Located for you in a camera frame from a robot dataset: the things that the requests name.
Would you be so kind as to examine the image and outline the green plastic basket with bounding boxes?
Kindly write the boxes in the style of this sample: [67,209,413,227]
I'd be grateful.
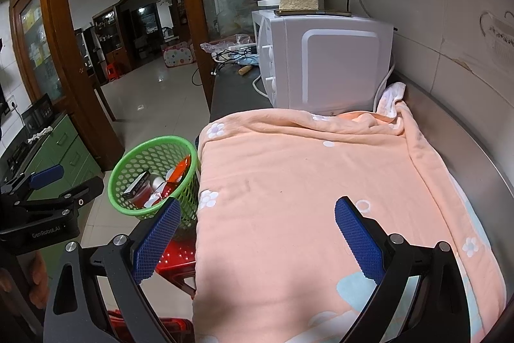
[108,136,201,229]

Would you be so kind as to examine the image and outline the green base cabinet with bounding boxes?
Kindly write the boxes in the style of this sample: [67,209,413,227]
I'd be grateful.
[0,114,101,203]

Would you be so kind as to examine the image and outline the black countertop appliance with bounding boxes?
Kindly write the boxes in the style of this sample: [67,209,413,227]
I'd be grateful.
[22,94,55,131]

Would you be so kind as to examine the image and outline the red plastic stool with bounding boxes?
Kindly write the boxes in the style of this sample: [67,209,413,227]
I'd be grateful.
[106,309,195,343]
[155,234,197,297]

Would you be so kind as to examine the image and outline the white cable loop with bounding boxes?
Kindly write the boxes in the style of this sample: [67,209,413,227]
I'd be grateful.
[252,76,274,100]

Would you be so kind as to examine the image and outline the white rag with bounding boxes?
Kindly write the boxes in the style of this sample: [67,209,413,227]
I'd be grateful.
[27,125,53,143]

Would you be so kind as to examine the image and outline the peach flower blanket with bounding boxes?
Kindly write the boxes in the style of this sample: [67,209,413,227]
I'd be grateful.
[192,83,507,343]

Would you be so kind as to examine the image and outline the white power cable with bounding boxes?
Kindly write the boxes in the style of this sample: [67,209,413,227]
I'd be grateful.
[371,62,398,113]

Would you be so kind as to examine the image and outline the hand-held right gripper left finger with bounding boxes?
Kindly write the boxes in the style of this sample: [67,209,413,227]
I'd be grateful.
[42,197,182,343]

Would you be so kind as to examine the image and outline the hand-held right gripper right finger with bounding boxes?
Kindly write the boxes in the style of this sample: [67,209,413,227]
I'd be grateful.
[334,196,470,343]

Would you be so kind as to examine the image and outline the colourful dotted box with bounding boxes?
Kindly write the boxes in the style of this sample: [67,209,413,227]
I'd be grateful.
[161,41,195,68]

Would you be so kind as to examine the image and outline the white microwave oven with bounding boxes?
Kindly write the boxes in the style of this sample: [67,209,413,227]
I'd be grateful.
[252,9,395,116]

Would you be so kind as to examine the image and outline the clear plastic bag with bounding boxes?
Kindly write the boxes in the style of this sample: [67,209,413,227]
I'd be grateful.
[200,33,258,54]

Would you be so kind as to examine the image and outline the dark display cabinet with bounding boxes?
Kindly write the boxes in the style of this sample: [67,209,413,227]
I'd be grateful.
[92,5,133,72]

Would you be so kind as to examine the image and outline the wooden glass door cabinet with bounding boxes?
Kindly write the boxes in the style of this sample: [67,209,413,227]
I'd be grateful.
[8,0,125,171]

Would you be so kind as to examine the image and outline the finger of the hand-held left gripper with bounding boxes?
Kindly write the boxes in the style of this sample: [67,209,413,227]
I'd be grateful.
[0,165,65,201]
[14,182,104,213]

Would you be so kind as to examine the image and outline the wooden door frame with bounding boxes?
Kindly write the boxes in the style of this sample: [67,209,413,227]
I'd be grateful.
[173,0,215,119]

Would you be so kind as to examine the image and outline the person's left hand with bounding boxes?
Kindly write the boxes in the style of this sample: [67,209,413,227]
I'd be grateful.
[0,250,52,303]

